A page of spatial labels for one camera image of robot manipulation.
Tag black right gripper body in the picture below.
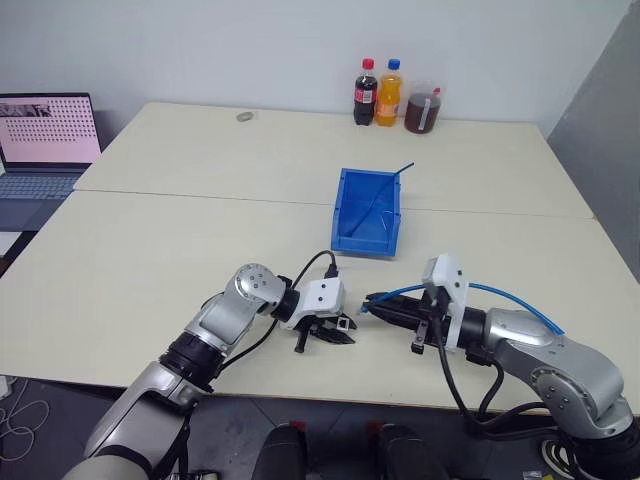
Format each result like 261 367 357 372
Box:
399 293 452 355

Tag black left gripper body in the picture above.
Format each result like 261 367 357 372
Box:
294 311 343 354

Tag blue cable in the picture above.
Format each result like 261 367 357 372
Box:
358 282 567 337
348 160 416 236

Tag blue plastic bin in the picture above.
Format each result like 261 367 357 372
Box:
329 167 404 259

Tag dark rounded shape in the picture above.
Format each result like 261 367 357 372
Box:
366 421 452 480
251 421 310 480

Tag clear jar brown liquid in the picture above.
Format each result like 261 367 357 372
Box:
403 78 444 136

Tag orange soda bottle blue cap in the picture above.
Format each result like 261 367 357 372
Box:
375 57 404 128

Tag cola bottle red cap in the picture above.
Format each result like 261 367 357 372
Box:
352 57 378 127

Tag open grey laptop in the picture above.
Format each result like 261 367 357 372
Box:
0 91 104 232

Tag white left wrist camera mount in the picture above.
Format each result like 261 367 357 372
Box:
278 279 348 332

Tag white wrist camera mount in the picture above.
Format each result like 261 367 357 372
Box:
278 279 348 332
421 253 471 352

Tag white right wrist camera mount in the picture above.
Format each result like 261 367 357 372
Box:
421 253 471 352

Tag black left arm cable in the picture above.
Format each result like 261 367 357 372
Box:
199 250 340 389

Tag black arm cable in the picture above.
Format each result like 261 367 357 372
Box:
199 250 340 389
430 298 554 437

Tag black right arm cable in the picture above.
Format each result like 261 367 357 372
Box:
430 298 554 437

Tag coiled floor wires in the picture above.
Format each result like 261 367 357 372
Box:
536 433 584 480

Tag white floor cable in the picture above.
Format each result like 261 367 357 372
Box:
0 377 52 462

